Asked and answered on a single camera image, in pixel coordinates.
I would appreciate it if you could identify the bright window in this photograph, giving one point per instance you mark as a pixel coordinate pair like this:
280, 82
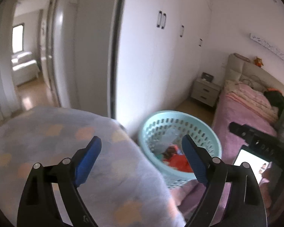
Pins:
17, 37

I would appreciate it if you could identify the grey cloud print blanket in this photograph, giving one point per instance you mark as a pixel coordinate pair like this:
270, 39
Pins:
61, 146

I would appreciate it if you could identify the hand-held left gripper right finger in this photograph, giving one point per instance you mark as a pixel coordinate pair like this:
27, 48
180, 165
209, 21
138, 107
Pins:
194, 160

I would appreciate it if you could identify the cream cloth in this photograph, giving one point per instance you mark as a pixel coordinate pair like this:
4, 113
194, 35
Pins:
230, 85

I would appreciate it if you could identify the orange plush toy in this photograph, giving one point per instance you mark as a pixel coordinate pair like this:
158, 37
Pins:
258, 62

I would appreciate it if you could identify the pink quilted folded blanket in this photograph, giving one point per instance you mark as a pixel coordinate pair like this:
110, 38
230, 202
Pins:
250, 99

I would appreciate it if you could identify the teal perforated plastic basket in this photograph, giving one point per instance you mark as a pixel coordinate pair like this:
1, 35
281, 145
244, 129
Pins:
146, 141

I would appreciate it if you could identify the dark picture frame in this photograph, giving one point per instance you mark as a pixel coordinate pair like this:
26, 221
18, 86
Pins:
207, 76

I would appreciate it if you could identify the beige padded headboard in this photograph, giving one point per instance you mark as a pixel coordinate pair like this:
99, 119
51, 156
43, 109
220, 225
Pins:
236, 68

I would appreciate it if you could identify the white sofa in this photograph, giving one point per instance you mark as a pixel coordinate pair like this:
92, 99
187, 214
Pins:
24, 63

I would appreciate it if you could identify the tablet with white screen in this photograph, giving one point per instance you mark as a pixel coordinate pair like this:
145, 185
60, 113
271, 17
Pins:
248, 163

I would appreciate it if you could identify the long white wall decoration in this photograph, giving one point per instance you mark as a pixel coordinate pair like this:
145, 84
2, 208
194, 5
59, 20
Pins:
272, 46

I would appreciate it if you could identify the patterned cloth strip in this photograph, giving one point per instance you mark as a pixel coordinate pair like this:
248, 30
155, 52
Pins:
241, 56

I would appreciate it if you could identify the white wardrobe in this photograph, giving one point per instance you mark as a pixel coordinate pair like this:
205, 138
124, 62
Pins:
156, 63

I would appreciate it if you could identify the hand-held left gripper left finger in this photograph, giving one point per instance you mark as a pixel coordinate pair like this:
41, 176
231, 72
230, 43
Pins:
90, 160

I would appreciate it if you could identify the white sliding door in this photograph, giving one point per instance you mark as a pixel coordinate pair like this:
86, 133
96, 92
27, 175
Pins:
85, 52

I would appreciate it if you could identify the beige two-drawer nightstand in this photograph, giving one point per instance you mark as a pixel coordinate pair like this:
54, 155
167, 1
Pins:
204, 92

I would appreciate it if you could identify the orange cloth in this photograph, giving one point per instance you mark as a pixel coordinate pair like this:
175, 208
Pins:
274, 90

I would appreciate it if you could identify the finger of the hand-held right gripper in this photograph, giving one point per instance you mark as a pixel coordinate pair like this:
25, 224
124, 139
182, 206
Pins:
240, 128

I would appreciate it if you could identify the dark garment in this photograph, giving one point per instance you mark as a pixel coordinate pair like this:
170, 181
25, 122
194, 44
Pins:
275, 101

